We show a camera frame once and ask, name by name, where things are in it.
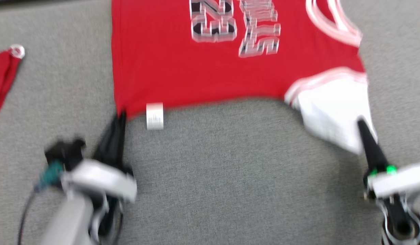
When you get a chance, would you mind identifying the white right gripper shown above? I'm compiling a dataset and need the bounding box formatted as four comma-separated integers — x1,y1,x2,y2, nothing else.
357,117,420,199

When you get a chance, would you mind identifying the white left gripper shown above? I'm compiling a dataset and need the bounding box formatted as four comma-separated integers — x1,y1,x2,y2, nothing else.
62,111,137,202

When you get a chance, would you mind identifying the red basketball jersey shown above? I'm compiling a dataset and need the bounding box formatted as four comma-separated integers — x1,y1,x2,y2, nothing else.
111,0,379,155

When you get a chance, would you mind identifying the red shorts white trim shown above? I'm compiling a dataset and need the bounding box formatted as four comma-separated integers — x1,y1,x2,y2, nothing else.
0,44,26,121

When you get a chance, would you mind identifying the teal left camera connector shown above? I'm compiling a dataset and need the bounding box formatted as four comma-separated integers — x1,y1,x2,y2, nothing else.
35,160,65,191

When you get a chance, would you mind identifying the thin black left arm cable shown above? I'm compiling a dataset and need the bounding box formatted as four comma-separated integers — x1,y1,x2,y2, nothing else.
18,187,38,245

